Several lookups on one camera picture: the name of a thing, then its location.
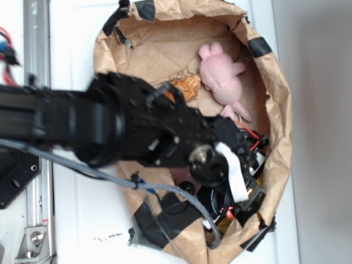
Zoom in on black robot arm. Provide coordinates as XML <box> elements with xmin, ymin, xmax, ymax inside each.
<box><xmin>1</xmin><ymin>73</ymin><xmax>268</xmax><ymax>223</ymax></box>

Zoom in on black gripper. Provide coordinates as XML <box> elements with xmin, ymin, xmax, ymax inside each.
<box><xmin>188</xmin><ymin>117</ymin><xmax>268</xmax><ymax>233</ymax></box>

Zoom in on orange spiral seashell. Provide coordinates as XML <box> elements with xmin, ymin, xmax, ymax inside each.
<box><xmin>170</xmin><ymin>74</ymin><xmax>201</xmax><ymax>102</ymax></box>

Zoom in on grey braided cable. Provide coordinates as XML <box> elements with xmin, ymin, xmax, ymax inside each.
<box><xmin>0</xmin><ymin>137</ymin><xmax>222</xmax><ymax>250</ymax></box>

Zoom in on pink plush bunny toy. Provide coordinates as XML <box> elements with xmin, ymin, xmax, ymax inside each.
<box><xmin>199</xmin><ymin>42</ymin><xmax>253</xmax><ymax>122</ymax></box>

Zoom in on metal corner bracket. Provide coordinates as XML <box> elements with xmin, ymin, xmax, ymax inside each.
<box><xmin>14</xmin><ymin>225</ymin><xmax>56</xmax><ymax>263</ymax></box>

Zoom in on brown paper bag tray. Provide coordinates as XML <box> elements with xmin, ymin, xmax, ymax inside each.
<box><xmin>93</xmin><ymin>1</ymin><xmax>292</xmax><ymax>263</ymax></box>

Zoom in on aluminium extrusion rail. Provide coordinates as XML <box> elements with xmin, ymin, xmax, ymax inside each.
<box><xmin>23</xmin><ymin>1</ymin><xmax>57</xmax><ymax>263</ymax></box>

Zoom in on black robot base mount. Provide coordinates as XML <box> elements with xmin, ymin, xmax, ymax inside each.
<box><xmin>0</xmin><ymin>150</ymin><xmax>41</xmax><ymax>210</ymax></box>

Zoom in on red and blue wires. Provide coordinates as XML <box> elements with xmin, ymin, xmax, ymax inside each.
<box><xmin>0</xmin><ymin>26</ymin><xmax>21</xmax><ymax>86</ymax></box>

